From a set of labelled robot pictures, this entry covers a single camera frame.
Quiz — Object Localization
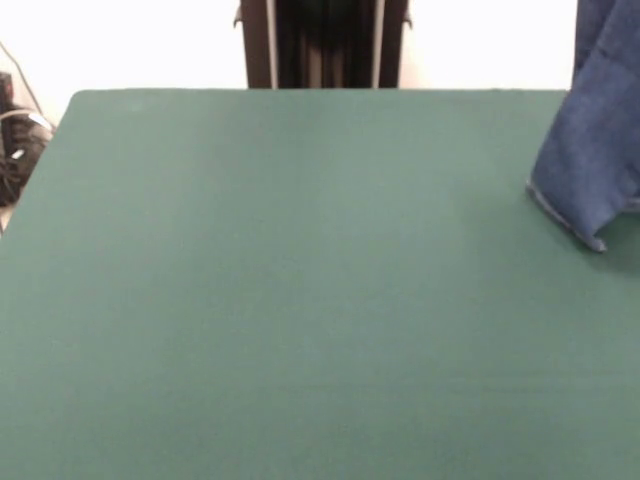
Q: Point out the blue denim jeans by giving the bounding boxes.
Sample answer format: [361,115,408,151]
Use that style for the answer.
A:
[524,0,640,253]

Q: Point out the dark green table cloth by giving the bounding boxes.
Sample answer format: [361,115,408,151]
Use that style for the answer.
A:
[0,88,640,480]

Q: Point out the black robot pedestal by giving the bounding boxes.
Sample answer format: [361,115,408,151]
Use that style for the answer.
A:
[233,0,414,90]

